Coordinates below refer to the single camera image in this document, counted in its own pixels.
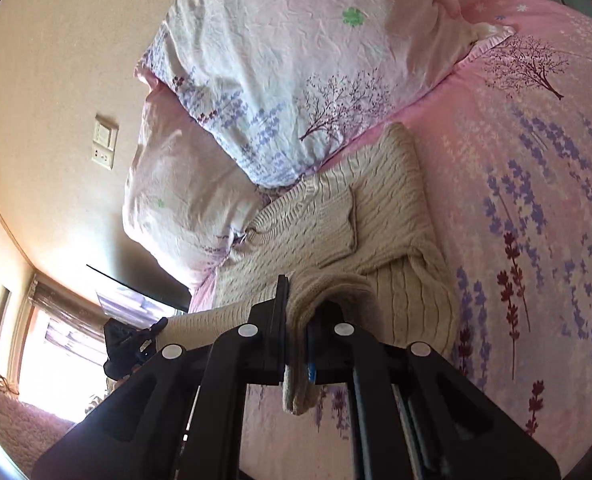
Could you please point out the black flat television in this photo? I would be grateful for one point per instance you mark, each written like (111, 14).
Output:
(136, 295)

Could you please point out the white wall socket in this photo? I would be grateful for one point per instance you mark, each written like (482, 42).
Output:
(102, 156)

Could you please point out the window roller blind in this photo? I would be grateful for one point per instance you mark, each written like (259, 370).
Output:
(66, 305)

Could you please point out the cream knitted sweater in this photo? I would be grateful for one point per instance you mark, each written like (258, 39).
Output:
(326, 220)

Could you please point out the pink floral bed sheet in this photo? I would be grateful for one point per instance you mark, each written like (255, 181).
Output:
(526, 210)

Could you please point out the fluffy beige rug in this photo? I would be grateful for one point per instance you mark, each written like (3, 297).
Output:
(16, 425)

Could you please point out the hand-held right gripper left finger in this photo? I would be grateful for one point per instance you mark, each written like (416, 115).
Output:
(275, 345)

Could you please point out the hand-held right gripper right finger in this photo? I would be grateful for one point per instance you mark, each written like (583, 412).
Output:
(311, 371)

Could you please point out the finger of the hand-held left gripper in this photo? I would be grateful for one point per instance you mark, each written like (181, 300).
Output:
(152, 335)

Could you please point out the large pink floral pillow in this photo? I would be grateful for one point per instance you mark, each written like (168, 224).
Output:
(296, 60)

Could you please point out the white wall switch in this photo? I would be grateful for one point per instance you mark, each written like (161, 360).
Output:
(106, 131)

